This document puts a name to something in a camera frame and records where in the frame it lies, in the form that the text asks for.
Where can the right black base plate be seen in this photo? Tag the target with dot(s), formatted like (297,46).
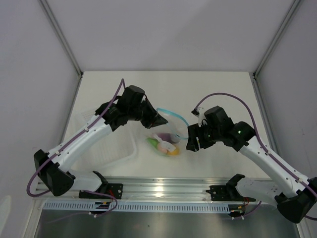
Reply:
(224,193)

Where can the aluminium mounting rail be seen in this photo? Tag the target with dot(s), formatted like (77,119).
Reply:
(166,190)

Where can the yellow toy lemon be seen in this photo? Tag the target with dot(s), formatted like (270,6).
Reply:
(175,152)

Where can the white perforated plastic basket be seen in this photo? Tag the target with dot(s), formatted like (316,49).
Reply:
(111,150)

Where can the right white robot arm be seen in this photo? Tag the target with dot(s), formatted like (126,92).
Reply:
(293,194)

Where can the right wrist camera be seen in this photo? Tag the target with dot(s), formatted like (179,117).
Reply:
(199,113)

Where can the white slotted cable duct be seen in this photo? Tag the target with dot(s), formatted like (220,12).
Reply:
(207,208)

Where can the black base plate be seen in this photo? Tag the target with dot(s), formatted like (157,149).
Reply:
(115,189)
(224,193)

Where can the aluminium frame post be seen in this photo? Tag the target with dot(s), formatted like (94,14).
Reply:
(47,10)
(286,21)

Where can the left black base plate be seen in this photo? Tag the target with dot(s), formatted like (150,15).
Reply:
(115,189)

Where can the left aluminium frame post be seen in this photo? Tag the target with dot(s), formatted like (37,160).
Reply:
(47,10)

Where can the purple toy eggplant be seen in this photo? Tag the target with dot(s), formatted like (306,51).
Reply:
(169,137)

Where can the peach coloured egg toy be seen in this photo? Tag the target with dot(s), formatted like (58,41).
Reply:
(162,149)

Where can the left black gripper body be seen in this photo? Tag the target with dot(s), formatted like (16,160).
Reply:
(147,115)

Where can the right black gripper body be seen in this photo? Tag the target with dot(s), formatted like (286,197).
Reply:
(208,136)

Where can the clear zip top bag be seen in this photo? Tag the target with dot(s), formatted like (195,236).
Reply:
(177,125)

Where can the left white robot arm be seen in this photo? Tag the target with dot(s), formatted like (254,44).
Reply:
(54,167)

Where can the right aluminium frame post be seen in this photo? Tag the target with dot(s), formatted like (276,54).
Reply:
(286,21)

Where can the green toy vegetable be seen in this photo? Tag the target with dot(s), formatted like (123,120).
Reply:
(153,142)

